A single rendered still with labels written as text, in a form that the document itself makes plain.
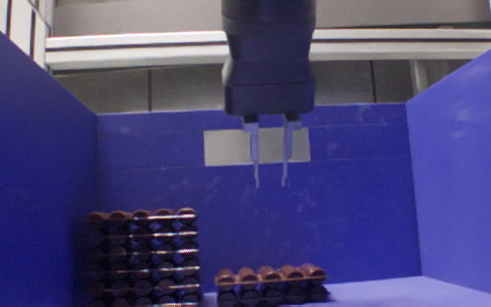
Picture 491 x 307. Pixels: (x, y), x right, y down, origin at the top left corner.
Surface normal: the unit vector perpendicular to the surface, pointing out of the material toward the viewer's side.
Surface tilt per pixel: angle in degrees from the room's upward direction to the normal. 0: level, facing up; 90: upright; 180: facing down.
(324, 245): 90
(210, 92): 90
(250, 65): 122
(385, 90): 90
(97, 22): 90
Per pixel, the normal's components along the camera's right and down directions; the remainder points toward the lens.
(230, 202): 0.07, -0.15
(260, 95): 0.10, 0.44
